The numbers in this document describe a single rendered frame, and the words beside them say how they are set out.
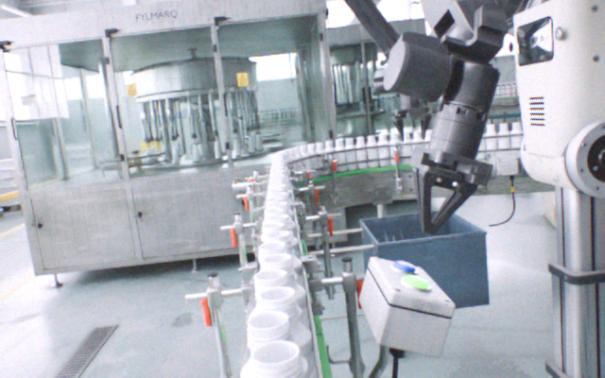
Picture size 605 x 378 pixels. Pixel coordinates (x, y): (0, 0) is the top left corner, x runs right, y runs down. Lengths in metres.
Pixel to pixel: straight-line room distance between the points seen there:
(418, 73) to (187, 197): 3.88
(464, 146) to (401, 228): 1.15
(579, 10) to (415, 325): 0.68
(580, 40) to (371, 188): 1.70
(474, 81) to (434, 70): 0.05
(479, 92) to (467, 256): 0.93
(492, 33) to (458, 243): 0.92
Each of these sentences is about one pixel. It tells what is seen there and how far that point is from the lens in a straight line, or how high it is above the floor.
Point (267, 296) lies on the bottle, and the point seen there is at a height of 1.16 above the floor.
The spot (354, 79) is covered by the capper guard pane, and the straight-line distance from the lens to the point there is 6.22.
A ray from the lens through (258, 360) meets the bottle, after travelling 0.40.
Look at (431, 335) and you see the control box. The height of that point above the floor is 1.06.
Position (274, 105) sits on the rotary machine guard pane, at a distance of 4.25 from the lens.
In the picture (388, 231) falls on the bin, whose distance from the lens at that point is 1.71.
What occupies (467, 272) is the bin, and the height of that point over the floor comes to 0.83.
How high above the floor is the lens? 1.34
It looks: 8 degrees down
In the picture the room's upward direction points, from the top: 6 degrees counter-clockwise
